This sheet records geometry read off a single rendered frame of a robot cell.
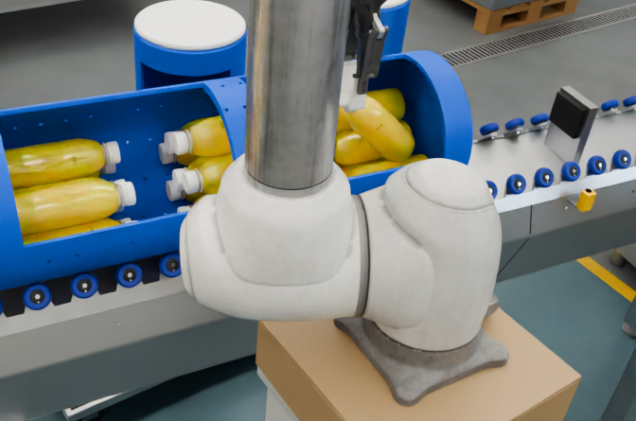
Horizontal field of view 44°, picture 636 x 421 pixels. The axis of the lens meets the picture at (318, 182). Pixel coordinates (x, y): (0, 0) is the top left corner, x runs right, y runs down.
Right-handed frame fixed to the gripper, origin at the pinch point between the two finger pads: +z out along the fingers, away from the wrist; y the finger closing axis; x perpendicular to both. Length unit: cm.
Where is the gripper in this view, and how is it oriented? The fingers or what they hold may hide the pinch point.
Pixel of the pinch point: (352, 85)
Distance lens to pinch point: 138.1
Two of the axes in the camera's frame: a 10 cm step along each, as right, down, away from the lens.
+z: -1.0, 8.0, 5.9
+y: -4.3, -5.7, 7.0
